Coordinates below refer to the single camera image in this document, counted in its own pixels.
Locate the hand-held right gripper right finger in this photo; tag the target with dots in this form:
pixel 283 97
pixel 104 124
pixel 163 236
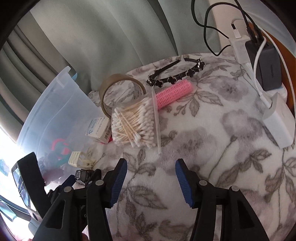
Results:
pixel 183 183

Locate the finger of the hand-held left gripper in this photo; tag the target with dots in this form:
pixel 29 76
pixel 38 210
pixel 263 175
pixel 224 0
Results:
pixel 92 176
pixel 68 182

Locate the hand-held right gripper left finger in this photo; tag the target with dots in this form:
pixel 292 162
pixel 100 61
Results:
pixel 119 180

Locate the small black labelled item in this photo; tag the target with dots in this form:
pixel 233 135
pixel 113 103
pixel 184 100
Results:
pixel 81 175

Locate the cream hair clip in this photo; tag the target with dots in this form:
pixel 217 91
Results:
pixel 75 158

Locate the small white blue box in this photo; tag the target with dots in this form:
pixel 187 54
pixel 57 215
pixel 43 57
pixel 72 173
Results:
pixel 98 129

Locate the bag of cotton swabs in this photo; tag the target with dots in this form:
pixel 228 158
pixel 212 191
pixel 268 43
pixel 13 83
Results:
pixel 131 125

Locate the clear plastic container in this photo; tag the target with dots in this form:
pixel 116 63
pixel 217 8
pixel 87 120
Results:
pixel 57 111

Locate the pink hair roller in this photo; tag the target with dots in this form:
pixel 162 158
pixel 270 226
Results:
pixel 173 91

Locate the brown tape roll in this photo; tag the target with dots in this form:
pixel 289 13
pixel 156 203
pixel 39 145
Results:
pixel 120 77

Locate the black flower headband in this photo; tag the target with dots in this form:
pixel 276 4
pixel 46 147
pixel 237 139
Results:
pixel 159 82

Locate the white charger adapter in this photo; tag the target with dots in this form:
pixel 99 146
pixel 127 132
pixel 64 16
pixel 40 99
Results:
pixel 279 125

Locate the black charger block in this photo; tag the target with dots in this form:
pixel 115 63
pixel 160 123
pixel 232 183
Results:
pixel 268 69

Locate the grey-green curtain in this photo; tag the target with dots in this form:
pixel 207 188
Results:
pixel 104 34

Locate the white power strip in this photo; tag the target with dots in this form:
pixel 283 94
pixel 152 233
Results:
pixel 239 51

